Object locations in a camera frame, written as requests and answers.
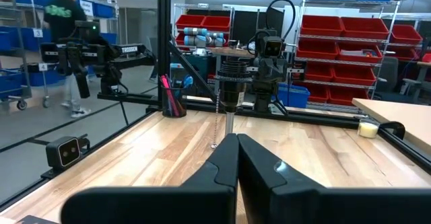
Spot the blue pen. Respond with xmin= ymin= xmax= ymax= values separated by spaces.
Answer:
xmin=181 ymin=75 xmax=195 ymax=89

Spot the grey wheeled shelf rack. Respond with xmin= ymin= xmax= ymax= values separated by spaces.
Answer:
xmin=0 ymin=0 xmax=119 ymax=111

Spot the chrome wire shelf rack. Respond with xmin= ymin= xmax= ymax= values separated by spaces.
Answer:
xmin=292 ymin=0 xmax=431 ymax=114

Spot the wooden base lamp black socket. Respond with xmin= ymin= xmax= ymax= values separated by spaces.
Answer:
xmin=211 ymin=61 xmax=254 ymax=150

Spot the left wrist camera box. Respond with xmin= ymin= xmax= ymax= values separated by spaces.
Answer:
xmin=261 ymin=35 xmax=284 ymax=59

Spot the black table-level camera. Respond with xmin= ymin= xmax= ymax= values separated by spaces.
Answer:
xmin=45 ymin=135 xmax=82 ymax=171

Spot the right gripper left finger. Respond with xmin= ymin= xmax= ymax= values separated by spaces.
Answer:
xmin=60 ymin=133 xmax=240 ymax=224

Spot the grey office chair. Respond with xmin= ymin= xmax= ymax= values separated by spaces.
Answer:
xmin=376 ymin=55 xmax=400 ymax=100

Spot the person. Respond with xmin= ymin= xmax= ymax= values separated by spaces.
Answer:
xmin=42 ymin=0 xmax=92 ymax=119

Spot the teal cabinet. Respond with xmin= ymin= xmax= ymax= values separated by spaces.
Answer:
xmin=170 ymin=54 xmax=218 ymax=83

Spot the black curved bracket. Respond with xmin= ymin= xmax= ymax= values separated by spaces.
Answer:
xmin=378 ymin=120 xmax=406 ymax=141

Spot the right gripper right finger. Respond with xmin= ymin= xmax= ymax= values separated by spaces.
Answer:
xmin=237 ymin=133 xmax=431 ymax=224

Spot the black mesh pen cup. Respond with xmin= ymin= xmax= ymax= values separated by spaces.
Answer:
xmin=161 ymin=86 xmax=188 ymax=118

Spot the small glass candle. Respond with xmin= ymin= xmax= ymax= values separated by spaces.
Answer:
xmin=357 ymin=118 xmax=380 ymax=139

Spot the red storage bin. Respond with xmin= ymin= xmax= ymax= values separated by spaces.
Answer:
xmin=337 ymin=44 xmax=383 ymax=64
xmin=328 ymin=87 xmax=371 ymax=106
xmin=304 ymin=62 xmax=335 ymax=82
xmin=333 ymin=65 xmax=376 ymax=87
xmin=175 ymin=14 xmax=207 ymax=30
xmin=300 ymin=14 xmax=344 ymax=38
xmin=340 ymin=16 xmax=390 ymax=40
xmin=201 ymin=15 xmax=233 ymax=33
xmin=383 ymin=47 xmax=417 ymax=62
xmin=390 ymin=24 xmax=424 ymax=45
xmin=296 ymin=39 xmax=339 ymax=61

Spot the beige wooden desk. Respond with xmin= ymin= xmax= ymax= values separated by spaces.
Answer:
xmin=352 ymin=98 xmax=431 ymax=157

